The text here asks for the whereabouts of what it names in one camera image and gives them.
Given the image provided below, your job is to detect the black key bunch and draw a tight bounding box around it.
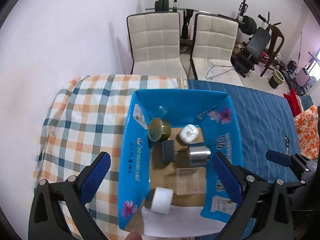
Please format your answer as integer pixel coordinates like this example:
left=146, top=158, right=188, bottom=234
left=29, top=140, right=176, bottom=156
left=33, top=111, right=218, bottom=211
left=283, top=131, right=291, bottom=155

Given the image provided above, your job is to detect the clear plastic cube box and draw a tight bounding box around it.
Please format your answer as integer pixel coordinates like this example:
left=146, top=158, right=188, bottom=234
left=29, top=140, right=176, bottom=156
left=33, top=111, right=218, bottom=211
left=175, top=167, right=206, bottom=195

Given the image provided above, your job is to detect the white round jar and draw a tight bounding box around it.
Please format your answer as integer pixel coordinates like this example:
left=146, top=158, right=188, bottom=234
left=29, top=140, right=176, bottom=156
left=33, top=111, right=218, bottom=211
left=150, top=187, right=174, bottom=215

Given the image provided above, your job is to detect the gold lid glass jar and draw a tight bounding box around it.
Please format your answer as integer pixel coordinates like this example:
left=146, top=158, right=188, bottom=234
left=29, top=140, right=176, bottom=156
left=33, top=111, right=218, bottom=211
left=148, top=118, right=171, bottom=142

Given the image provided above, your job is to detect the operator fingertip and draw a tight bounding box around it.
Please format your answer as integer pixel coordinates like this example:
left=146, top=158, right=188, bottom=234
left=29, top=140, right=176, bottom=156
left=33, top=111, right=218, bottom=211
left=125, top=230, right=142, bottom=240

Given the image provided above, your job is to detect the blue striped tablecloth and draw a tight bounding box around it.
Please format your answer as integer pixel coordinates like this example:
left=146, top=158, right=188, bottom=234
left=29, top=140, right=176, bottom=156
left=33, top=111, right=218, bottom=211
left=188, top=80, right=299, bottom=183

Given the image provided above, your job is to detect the silver metal cylinder can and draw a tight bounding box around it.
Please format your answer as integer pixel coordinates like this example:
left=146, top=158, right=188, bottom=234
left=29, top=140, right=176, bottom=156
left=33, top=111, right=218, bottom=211
left=187, top=142, right=211, bottom=167

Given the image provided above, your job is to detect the orange floral cushion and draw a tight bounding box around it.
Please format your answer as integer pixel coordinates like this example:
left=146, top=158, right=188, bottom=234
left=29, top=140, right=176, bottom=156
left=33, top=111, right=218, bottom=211
left=294, top=105, right=319, bottom=160

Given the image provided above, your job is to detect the red cloth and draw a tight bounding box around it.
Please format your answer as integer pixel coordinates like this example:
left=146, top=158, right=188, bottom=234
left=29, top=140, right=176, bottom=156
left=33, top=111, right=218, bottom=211
left=283, top=89, right=302, bottom=117

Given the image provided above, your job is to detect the black power adapter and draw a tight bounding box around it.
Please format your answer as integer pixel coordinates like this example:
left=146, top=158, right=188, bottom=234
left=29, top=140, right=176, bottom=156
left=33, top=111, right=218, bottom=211
left=161, top=140, right=176, bottom=165

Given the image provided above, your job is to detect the plaid checkered cloth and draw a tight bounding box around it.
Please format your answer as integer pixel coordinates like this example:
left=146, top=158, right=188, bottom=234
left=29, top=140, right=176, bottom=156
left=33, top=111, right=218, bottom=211
left=34, top=74, right=188, bottom=239

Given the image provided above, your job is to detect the blue cardboard box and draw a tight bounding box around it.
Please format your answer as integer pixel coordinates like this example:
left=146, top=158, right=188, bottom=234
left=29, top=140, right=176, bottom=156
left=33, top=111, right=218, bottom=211
left=118, top=89, right=244, bottom=237

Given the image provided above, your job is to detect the dark green waste bin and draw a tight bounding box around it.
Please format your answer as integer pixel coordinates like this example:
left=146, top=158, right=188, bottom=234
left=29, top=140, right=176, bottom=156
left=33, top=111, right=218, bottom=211
left=268, top=69, right=285, bottom=89

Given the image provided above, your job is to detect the black weight bench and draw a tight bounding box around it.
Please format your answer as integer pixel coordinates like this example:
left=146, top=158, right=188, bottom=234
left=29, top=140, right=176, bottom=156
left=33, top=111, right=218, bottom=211
left=231, top=27, right=271, bottom=78

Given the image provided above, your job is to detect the brown wooden chair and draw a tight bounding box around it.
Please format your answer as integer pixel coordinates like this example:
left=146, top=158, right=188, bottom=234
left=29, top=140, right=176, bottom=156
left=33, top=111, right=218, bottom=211
left=260, top=23, right=285, bottom=77

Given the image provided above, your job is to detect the barbell with black plates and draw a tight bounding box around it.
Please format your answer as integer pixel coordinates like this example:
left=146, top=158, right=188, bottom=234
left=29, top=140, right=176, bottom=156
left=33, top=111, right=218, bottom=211
left=145, top=0, right=257, bottom=35

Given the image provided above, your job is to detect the right white padded chair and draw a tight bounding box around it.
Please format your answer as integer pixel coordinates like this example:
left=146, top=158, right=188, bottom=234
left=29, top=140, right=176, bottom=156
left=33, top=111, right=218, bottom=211
left=190, top=14, right=243, bottom=87

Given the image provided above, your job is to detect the white padded chair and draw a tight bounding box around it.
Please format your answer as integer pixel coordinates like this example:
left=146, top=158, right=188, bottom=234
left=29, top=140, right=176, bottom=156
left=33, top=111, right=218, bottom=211
left=126, top=12, right=187, bottom=78
left=190, top=14, right=243, bottom=87

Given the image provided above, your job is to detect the left white padded chair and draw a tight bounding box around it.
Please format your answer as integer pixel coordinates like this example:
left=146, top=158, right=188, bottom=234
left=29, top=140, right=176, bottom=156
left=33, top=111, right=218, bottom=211
left=126, top=12, right=187, bottom=78

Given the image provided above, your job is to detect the wire clothes hanger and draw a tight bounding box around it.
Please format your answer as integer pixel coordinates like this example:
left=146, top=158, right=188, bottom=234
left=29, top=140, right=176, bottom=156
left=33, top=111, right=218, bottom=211
left=204, top=58, right=235, bottom=81

